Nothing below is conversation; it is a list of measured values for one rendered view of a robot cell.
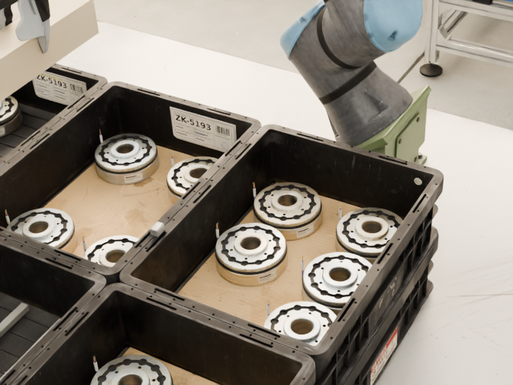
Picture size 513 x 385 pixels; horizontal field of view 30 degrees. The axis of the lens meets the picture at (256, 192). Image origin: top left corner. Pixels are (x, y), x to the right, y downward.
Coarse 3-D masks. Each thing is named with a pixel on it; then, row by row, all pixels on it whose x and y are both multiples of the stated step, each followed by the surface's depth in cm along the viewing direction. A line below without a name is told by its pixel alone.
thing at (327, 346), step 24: (336, 144) 144; (408, 168) 138; (432, 168) 138; (432, 192) 133; (408, 216) 130; (408, 240) 129; (384, 264) 122; (144, 288) 121; (360, 288) 119; (216, 312) 117; (360, 312) 119; (264, 336) 114; (288, 336) 113; (336, 336) 113
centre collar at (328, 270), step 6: (330, 264) 132; (336, 264) 132; (342, 264) 132; (348, 264) 132; (324, 270) 131; (330, 270) 131; (348, 270) 131; (354, 270) 131; (324, 276) 130; (354, 276) 130; (324, 282) 130; (330, 282) 129; (336, 282) 129; (342, 282) 129; (348, 282) 129; (354, 282) 130; (336, 288) 129; (342, 288) 129
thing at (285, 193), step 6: (282, 192) 145; (288, 192) 145; (294, 192) 145; (276, 198) 144; (294, 198) 145; (300, 198) 144; (276, 204) 143; (300, 204) 143; (276, 210) 143; (282, 210) 142; (288, 210) 142; (294, 210) 142
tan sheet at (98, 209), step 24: (168, 168) 158; (72, 192) 154; (96, 192) 154; (120, 192) 154; (144, 192) 153; (72, 216) 149; (96, 216) 149; (120, 216) 149; (144, 216) 148; (96, 240) 145
